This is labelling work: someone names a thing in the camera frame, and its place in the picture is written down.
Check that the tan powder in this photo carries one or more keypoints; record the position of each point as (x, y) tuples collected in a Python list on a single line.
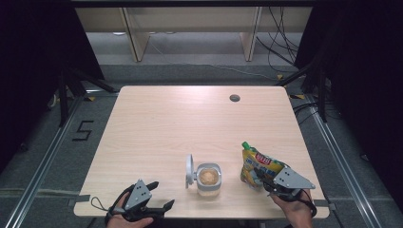
[(208, 176)]

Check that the grey tape strip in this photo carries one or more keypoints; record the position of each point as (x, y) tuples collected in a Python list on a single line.
[(83, 199)]

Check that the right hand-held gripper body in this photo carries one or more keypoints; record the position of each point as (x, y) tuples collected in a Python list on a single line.
[(291, 180)]

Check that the clear jar with grey lid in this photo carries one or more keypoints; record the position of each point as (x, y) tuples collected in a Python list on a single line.
[(209, 189)]

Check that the black curtain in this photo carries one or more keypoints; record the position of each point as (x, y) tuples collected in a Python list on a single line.
[(364, 79), (31, 63)]

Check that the long metal floor rail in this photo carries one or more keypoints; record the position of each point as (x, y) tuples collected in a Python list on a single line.
[(341, 161), (45, 161)]

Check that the yellow spouted pouch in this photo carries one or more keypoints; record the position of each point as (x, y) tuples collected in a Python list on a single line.
[(253, 161)]

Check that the black metal stand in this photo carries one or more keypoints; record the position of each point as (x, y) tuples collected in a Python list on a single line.
[(322, 101), (63, 95)]

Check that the light wooden desk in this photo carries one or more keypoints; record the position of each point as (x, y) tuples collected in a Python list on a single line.
[(190, 19)]

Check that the person's left hand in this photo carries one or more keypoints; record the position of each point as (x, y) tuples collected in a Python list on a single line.
[(131, 223)]

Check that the short metal floor rail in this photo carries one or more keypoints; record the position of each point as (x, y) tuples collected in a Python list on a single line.
[(31, 192)]

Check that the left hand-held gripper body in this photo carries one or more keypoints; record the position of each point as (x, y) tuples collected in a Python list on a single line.
[(138, 193)]

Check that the person's right hand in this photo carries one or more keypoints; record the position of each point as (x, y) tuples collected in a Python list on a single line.
[(297, 209)]

